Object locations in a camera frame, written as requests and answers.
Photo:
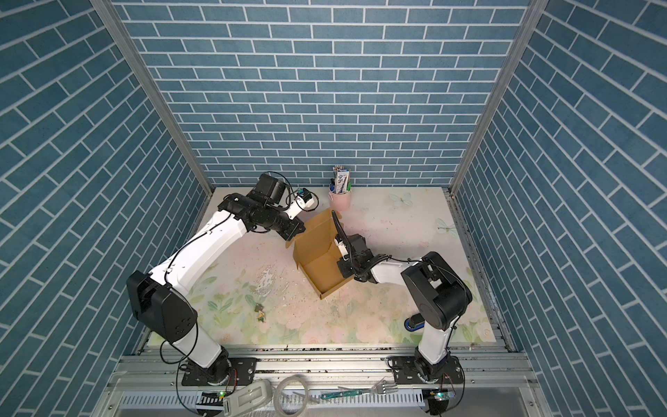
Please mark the brown cardboard paper box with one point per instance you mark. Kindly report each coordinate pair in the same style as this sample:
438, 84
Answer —
316, 255

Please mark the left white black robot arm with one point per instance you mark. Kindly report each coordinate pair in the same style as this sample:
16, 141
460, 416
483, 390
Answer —
159, 298

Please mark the blue black stapler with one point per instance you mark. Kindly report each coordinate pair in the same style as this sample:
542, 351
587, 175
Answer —
414, 323

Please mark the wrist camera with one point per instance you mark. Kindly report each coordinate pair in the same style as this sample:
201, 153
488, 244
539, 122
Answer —
302, 200
343, 249

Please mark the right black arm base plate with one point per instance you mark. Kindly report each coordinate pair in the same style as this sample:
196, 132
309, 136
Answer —
412, 370

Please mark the floral table mat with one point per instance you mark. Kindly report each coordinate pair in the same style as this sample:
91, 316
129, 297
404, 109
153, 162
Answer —
403, 222

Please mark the pink pen holder cup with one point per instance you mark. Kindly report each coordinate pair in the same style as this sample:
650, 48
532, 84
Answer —
340, 202

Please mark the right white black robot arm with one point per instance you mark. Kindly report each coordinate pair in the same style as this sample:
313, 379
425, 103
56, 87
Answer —
439, 294

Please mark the green handled tool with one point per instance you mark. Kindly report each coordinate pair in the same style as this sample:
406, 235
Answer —
341, 394

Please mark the silver fork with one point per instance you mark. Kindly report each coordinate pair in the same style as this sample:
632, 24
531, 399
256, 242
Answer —
379, 388

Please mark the aluminium frame rail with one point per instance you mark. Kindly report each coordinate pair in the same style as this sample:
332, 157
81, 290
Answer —
497, 383

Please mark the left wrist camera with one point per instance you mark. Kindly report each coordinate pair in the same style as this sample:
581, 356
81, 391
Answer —
302, 200

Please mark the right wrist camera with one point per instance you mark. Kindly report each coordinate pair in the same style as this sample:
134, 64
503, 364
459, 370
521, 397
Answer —
343, 249

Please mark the white plastic device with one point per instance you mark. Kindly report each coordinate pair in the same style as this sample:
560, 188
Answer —
250, 398

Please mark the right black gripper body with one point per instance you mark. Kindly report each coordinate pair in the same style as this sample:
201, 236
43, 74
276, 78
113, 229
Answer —
348, 268

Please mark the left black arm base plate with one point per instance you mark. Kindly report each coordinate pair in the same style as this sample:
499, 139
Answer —
228, 372

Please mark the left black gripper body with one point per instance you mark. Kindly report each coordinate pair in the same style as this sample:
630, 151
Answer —
284, 225

